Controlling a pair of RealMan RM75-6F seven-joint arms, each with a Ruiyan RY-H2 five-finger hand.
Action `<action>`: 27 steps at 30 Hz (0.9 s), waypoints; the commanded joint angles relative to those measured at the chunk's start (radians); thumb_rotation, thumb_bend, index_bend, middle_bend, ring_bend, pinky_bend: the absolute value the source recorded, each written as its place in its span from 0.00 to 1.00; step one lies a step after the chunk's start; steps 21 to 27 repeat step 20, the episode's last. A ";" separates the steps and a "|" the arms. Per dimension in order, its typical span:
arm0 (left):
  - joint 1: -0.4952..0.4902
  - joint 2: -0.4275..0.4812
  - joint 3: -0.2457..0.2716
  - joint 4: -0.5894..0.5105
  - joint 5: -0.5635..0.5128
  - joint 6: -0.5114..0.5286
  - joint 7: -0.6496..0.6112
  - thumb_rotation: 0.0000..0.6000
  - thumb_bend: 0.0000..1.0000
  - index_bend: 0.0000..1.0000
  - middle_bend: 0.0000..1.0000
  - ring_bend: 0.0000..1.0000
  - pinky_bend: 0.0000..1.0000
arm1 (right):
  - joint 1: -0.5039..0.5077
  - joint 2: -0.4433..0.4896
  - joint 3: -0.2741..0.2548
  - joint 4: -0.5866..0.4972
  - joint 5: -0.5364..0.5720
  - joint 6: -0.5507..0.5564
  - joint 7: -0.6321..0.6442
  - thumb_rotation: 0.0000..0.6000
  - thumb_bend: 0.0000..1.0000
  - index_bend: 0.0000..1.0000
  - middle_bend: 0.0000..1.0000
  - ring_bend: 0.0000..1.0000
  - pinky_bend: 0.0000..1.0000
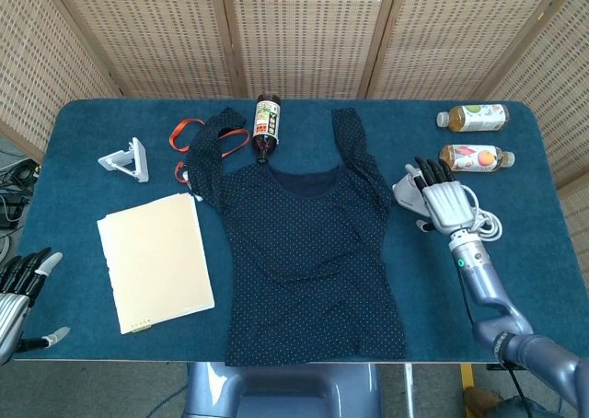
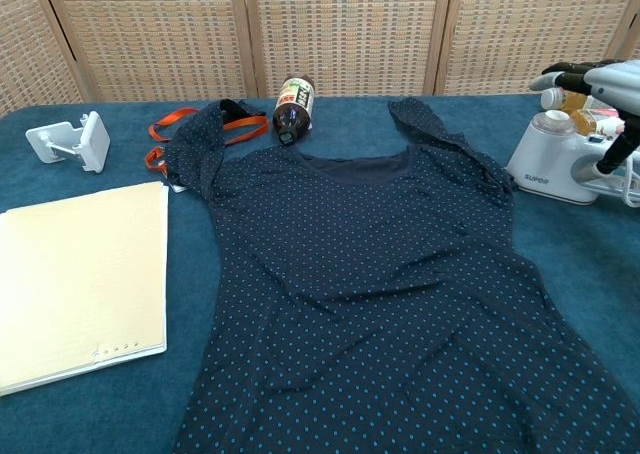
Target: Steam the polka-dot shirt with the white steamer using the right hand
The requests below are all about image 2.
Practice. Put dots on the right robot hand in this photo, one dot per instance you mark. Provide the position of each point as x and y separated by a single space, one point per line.
615 84

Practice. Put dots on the white folding phone stand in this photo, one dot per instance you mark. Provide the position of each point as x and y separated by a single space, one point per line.
92 141

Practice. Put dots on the cream paper folder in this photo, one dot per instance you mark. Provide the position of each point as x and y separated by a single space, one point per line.
85 274

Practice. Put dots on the white handheld garment steamer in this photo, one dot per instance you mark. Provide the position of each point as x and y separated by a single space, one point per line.
545 164

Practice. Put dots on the tea bottle peach label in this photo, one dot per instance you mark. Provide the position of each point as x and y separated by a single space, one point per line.
585 118

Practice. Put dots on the dark brown drink bottle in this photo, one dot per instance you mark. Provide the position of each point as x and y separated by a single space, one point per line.
295 109

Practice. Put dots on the tea bottle green apple label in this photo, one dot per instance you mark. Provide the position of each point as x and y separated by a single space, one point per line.
552 99

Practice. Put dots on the woven folding screen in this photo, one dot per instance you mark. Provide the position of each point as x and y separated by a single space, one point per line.
350 29

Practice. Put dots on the navy polka dot shirt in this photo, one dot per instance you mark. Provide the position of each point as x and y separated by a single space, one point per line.
380 294

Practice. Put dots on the blue carpet table cover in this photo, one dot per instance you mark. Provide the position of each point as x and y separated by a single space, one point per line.
575 254

